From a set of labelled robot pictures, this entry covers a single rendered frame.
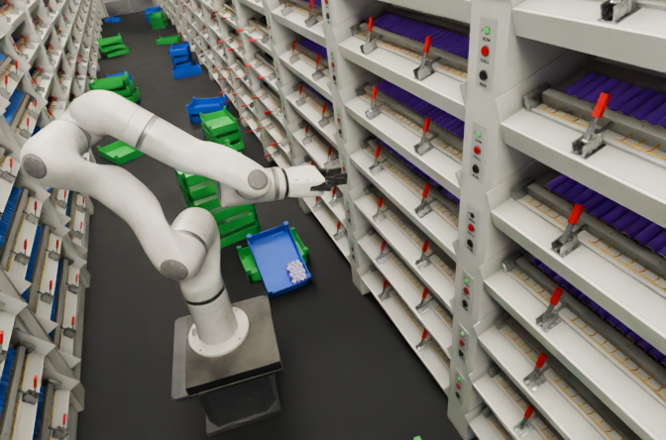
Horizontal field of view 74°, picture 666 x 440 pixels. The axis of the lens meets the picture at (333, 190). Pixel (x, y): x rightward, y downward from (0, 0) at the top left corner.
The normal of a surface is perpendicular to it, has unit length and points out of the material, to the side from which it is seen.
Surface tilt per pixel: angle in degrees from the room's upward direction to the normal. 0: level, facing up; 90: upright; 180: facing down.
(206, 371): 0
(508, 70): 90
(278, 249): 26
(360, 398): 0
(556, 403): 18
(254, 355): 0
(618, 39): 108
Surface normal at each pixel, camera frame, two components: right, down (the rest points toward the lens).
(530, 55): 0.40, 0.46
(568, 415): -0.38, -0.70
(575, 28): -0.83, 0.54
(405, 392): -0.11, -0.84
